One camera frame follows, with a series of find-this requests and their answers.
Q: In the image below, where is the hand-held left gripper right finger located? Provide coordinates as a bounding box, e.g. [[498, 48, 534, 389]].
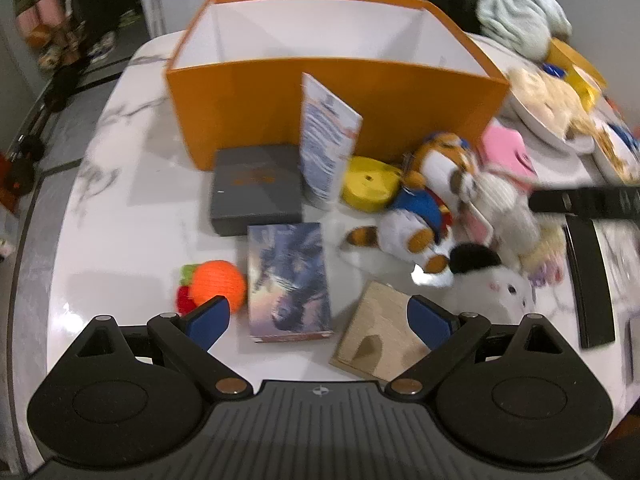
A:
[[384, 296, 563, 399]]

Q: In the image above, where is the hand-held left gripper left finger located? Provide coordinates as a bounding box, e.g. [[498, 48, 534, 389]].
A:
[[75, 296, 253, 401]]

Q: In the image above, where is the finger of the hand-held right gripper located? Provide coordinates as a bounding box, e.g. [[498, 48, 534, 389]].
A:
[[529, 186, 640, 222]]

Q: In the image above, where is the brown wooden block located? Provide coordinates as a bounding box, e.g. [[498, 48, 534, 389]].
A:
[[329, 280, 433, 381]]

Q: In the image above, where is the pink snap wallet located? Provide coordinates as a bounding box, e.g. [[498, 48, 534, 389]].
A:
[[480, 124, 538, 193]]

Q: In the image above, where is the dragon picture card box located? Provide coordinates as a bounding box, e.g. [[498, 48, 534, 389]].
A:
[[246, 222, 335, 345]]

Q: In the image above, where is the grey box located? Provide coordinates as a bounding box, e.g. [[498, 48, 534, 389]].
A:
[[209, 144, 305, 237]]

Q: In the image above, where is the orange cardboard box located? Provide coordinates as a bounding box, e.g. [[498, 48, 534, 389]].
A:
[[166, 0, 512, 171]]

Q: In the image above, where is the orange knitted fruit toy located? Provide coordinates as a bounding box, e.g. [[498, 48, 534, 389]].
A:
[[175, 259, 247, 315]]

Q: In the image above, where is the cream purple plush toy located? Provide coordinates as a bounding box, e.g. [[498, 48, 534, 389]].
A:
[[520, 225, 567, 287]]

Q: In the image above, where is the white black-eared plush toy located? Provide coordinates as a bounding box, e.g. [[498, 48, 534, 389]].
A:
[[410, 242, 536, 321]]

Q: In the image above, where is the white plate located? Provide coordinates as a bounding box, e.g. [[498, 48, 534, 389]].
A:
[[505, 67, 601, 155], [592, 115, 640, 185]]

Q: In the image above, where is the white rabbit plush toy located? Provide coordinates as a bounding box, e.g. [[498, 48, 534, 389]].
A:
[[460, 170, 543, 268]]

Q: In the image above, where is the crisp yellow flatbread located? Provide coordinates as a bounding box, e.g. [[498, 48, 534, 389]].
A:
[[557, 105, 598, 142]]

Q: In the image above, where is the tiger plush toy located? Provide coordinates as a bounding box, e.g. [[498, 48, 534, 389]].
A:
[[340, 132, 478, 273]]

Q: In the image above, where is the pale folded flatbread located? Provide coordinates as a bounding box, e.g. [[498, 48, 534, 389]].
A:
[[510, 67, 573, 123]]

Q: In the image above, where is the yellow box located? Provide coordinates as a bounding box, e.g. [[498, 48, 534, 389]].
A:
[[547, 37, 608, 103]]

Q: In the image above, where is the light green fleece blanket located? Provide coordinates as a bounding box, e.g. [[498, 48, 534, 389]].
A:
[[475, 0, 573, 58]]

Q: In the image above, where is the white printed tube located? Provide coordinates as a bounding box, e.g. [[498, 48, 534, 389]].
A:
[[299, 72, 363, 211]]

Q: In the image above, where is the black dumbbell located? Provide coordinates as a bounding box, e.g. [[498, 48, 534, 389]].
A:
[[10, 134, 47, 162]]

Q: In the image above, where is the pair of sneakers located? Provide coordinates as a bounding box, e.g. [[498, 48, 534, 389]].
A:
[[89, 30, 121, 64]]

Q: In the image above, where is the pink bag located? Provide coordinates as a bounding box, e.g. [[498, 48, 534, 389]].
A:
[[16, 0, 65, 31]]

